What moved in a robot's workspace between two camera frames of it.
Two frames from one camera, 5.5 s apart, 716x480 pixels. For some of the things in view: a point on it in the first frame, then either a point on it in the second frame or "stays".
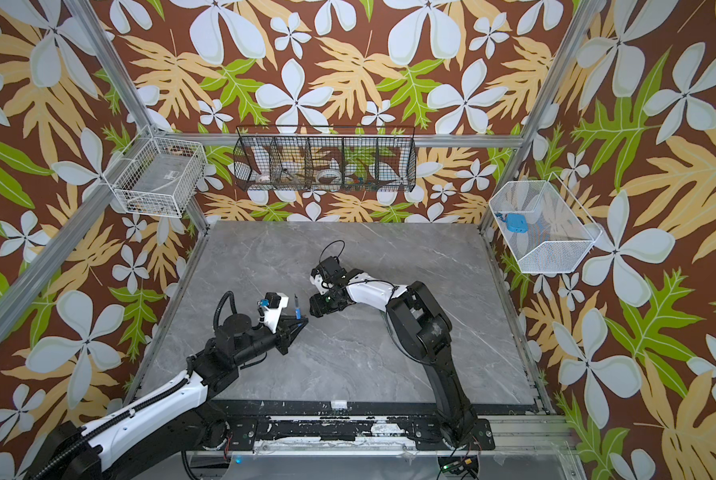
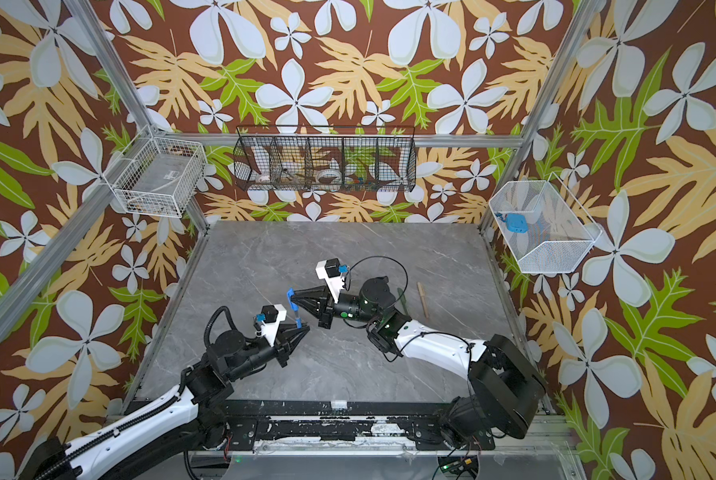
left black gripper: (284, 335) -> (282, 343)
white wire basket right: (547, 228) stays
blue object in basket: (515, 222) stays
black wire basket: (325, 158) stays
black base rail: (347, 424) stays
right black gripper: (328, 300) -> (326, 303)
